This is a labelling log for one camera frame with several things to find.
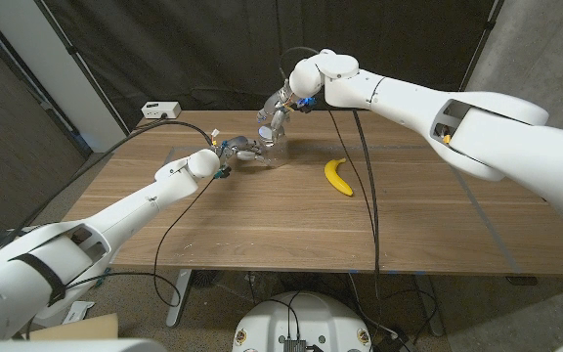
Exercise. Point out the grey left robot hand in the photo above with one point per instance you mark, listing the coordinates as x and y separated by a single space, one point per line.
240 146

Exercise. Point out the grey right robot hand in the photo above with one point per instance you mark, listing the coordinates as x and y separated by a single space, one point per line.
281 105

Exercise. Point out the clear plastic jar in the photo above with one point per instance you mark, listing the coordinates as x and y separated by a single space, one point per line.
277 155

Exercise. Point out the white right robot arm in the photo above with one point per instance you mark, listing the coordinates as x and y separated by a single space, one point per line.
457 122

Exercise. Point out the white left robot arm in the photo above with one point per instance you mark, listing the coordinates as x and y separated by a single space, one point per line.
115 217

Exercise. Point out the yellow toy banana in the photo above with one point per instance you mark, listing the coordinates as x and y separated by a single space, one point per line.
335 178

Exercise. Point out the white power strip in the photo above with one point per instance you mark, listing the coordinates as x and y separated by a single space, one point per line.
160 109

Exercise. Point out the black backdrop curtain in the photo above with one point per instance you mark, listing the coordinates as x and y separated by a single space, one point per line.
188 49

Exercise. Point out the black round floor object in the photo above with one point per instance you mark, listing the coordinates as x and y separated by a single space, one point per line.
205 278

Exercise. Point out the white table leg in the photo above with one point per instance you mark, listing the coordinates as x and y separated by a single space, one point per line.
179 298

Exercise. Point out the black backdrop stand pole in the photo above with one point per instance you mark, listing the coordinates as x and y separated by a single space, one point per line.
83 68
479 51

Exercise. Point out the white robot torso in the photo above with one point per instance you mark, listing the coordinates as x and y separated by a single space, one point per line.
306 318

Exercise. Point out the white paper sheet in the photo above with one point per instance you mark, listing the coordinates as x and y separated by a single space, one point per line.
78 312

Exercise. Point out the brown cardboard piece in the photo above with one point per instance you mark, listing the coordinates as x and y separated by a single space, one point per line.
81 327

